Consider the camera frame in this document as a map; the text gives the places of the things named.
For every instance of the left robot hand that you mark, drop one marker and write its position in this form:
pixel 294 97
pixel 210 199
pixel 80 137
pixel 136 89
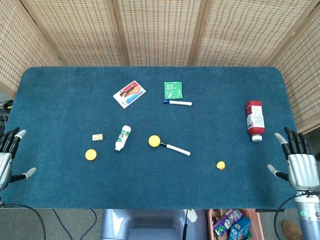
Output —
pixel 5 160

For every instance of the brown shoe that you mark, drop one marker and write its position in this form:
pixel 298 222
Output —
pixel 291 229

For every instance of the blue carton box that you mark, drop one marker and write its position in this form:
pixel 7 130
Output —
pixel 240 228

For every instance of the purple carton box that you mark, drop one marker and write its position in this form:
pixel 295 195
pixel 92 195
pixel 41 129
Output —
pixel 226 221

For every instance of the woven wicker folding screen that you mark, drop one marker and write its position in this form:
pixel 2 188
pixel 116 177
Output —
pixel 160 32

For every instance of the red ketchup bottle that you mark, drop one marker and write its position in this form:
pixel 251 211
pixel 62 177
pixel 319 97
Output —
pixel 255 120

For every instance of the blue table mat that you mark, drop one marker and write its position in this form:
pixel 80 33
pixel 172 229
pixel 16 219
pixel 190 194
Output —
pixel 160 180

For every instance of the colourful picture card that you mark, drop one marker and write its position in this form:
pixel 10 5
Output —
pixel 129 94

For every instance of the small yellow toy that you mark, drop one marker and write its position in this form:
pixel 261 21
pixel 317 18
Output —
pixel 221 165

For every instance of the white perforated plate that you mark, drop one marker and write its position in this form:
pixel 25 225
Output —
pixel 193 215

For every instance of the beige eraser block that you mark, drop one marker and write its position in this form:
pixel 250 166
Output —
pixel 97 137

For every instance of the yellow ridged round cap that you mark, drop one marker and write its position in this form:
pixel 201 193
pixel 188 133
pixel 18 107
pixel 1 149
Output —
pixel 90 154

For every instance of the small white green bottle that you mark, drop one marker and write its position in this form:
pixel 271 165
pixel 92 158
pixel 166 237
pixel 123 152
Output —
pixel 122 138

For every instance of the black power strip with plugs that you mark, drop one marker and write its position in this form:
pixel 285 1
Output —
pixel 6 105

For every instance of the grey robot base body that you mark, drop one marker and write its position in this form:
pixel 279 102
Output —
pixel 150 225

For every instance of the yellow ball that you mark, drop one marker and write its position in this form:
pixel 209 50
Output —
pixel 154 140

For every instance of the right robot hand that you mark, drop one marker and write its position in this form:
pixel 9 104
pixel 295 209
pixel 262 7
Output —
pixel 301 170

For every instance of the green square packet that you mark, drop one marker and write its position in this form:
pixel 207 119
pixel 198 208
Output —
pixel 173 89

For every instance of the pink plastic basket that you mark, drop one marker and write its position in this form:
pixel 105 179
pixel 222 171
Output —
pixel 255 220

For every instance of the white marker blue cap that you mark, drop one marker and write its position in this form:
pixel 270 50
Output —
pixel 178 102

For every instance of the white marker black cap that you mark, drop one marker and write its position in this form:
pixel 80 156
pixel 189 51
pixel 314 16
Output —
pixel 176 149

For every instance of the black antenna rod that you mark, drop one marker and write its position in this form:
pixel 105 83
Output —
pixel 185 225

